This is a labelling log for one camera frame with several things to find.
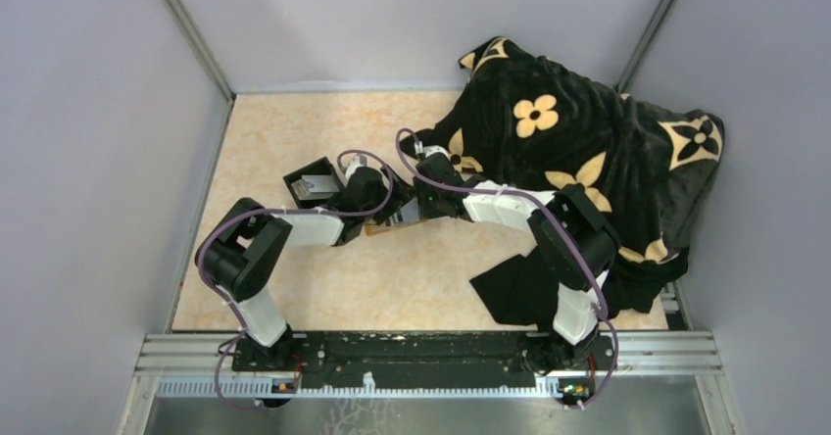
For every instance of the black cloth piece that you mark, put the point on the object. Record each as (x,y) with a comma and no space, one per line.
(519,291)

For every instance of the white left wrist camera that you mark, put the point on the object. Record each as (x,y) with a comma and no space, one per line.
(354,166)

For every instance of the black floral blanket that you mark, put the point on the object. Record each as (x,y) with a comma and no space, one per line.
(530,122)

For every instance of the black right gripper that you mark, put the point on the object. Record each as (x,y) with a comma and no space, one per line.
(423,211)

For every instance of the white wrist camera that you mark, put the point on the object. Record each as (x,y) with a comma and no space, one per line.
(435,150)
(354,166)

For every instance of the white card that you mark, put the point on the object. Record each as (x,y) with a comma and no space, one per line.
(314,187)

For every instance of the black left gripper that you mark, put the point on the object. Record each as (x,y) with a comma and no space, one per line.
(403,196)

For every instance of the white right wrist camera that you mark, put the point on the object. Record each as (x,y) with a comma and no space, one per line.
(435,150)

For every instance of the black plastic box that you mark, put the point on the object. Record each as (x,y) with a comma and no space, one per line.
(320,166)

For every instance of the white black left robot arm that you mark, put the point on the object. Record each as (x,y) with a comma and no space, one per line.
(240,254)

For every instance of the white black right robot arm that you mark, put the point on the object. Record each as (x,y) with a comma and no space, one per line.
(574,242)

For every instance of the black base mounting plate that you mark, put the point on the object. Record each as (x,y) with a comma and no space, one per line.
(475,360)

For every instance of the aluminium front rail frame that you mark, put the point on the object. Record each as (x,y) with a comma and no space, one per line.
(199,364)

